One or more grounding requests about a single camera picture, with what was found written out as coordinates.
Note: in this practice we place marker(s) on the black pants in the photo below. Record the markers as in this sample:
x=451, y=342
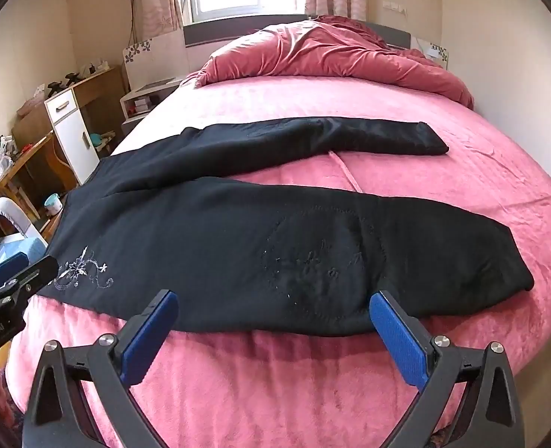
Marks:
x=210, y=242

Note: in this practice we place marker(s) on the white wall socket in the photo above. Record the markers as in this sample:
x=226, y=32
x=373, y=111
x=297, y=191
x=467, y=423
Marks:
x=394, y=7

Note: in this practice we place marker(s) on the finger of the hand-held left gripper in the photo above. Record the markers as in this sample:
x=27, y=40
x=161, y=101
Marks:
x=4, y=265
x=37, y=273

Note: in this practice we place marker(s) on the blue cloth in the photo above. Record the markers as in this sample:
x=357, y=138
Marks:
x=14, y=247

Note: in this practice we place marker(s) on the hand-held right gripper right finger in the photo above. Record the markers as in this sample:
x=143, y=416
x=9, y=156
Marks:
x=399, y=340

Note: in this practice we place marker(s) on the red pillow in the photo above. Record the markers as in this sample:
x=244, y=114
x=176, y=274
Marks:
x=326, y=51

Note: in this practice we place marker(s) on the white drawer cabinet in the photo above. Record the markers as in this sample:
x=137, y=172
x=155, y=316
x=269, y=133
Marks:
x=72, y=135

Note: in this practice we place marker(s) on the white chair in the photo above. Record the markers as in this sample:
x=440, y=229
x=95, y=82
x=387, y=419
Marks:
x=4, y=210

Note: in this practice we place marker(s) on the dark grey headboard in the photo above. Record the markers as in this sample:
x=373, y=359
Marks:
x=205, y=37

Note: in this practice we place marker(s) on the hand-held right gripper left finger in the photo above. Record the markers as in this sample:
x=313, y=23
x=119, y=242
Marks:
x=149, y=336

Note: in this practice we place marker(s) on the wooden side table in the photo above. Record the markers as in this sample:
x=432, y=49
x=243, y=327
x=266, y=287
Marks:
x=28, y=161

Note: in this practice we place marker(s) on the wooden desk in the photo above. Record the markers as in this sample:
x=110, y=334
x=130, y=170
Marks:
x=102, y=88

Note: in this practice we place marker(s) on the teal and white cup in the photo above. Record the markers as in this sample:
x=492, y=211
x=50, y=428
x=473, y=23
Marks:
x=53, y=205

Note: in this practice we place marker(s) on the white floral bedside cabinet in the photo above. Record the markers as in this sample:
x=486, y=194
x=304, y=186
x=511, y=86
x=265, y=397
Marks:
x=156, y=63
x=436, y=53

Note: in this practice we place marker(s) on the pink velvet bed cover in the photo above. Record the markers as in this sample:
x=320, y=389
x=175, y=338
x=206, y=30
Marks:
x=490, y=172

